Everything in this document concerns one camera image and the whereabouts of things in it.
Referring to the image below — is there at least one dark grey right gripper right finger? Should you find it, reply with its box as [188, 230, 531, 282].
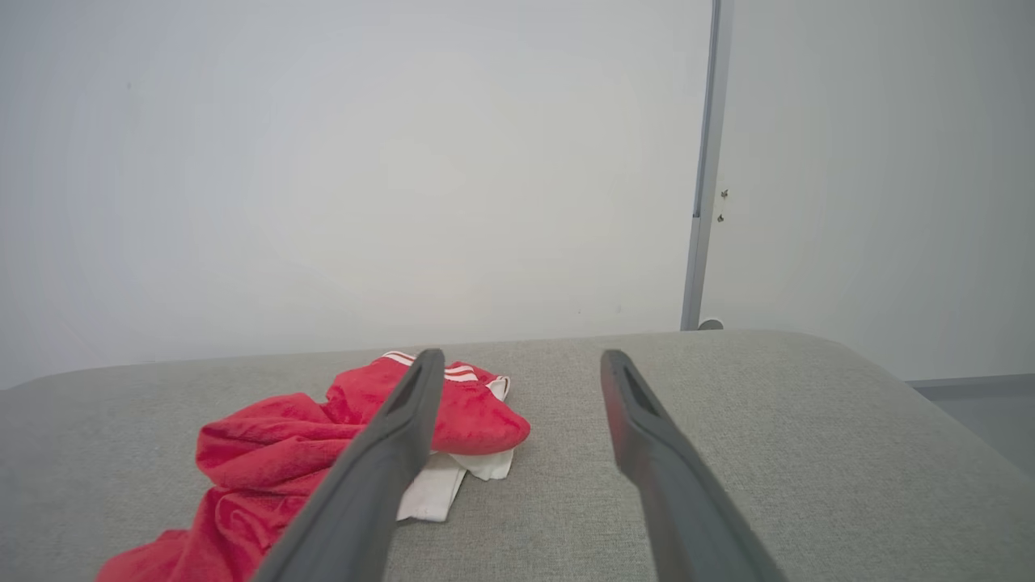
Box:
[600, 349, 787, 582]

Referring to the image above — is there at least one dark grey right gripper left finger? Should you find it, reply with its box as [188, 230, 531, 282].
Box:
[252, 348, 446, 582]

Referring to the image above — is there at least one red and white jersey garment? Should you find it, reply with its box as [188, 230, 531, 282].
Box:
[95, 351, 532, 582]

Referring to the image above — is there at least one grey baseboard strip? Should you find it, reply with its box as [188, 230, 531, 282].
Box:
[906, 374, 1035, 402]

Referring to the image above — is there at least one grey metal bracket bar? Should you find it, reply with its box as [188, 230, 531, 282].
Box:
[681, 0, 735, 331]

